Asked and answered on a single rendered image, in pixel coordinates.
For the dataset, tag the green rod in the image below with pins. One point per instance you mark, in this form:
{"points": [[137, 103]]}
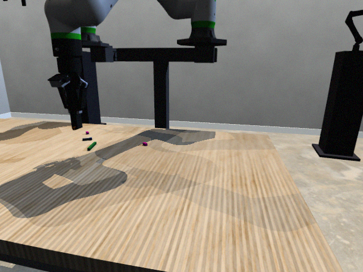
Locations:
{"points": [[91, 146]]}

